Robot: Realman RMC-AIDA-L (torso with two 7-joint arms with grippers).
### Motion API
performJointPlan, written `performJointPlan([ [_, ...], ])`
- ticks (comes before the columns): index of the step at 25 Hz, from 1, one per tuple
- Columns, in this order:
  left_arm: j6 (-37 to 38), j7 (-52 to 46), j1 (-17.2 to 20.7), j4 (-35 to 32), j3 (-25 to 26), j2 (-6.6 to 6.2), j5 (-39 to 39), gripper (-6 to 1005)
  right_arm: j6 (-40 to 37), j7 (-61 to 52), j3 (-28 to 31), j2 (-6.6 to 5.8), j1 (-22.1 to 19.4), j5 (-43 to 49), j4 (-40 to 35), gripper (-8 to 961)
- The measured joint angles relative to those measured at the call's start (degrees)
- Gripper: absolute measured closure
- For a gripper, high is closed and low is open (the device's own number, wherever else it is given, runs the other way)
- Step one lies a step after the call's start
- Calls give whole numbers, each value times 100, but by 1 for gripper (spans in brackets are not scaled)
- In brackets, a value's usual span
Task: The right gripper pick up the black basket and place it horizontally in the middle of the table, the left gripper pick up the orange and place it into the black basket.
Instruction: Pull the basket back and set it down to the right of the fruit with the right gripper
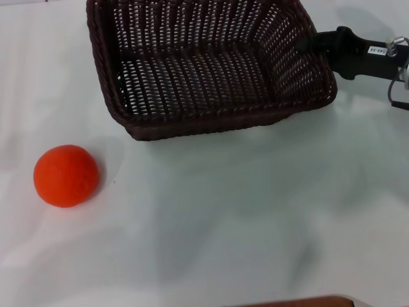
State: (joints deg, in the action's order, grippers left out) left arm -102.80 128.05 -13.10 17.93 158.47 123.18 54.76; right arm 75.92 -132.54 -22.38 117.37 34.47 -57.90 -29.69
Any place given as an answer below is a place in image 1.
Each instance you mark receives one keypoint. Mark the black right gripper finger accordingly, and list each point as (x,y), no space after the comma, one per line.
(338,68)
(324,41)

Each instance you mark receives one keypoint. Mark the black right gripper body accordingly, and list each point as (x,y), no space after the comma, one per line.
(367,60)

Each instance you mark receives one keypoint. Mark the dark brown woven basket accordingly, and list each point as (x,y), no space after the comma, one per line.
(198,83)

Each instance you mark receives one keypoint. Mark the brown wooden rounded edge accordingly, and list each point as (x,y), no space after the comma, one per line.
(306,302)

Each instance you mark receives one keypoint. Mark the orange felt ball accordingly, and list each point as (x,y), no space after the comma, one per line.
(65,176)

